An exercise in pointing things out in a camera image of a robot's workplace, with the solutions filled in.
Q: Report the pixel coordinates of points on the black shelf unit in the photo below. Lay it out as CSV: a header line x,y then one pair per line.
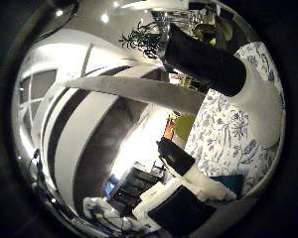
x,y
135,185

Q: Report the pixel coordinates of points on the blue container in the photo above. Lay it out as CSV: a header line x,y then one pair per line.
x,y
110,186

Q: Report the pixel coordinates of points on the green potted plant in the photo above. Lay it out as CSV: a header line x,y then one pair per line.
x,y
144,39

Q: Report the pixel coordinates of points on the white framed window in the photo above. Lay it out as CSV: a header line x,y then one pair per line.
x,y
43,82

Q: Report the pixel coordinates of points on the large orange wall panel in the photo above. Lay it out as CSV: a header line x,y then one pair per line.
x,y
169,129

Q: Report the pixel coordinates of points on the blue white-striped cloth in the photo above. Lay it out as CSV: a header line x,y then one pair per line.
x,y
231,183

